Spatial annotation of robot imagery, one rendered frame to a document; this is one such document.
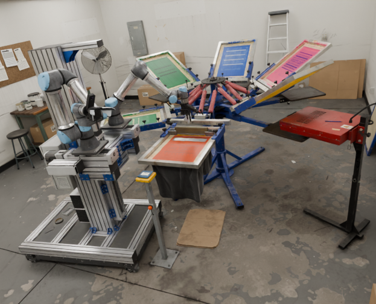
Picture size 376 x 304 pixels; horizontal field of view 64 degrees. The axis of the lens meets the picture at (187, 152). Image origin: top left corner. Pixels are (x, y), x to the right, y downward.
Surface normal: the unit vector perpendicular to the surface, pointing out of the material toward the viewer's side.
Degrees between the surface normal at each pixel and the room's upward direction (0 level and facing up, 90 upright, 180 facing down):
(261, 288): 0
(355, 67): 83
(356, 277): 0
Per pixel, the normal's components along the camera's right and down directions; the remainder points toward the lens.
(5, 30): 0.92, 0.05
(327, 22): -0.37, 0.47
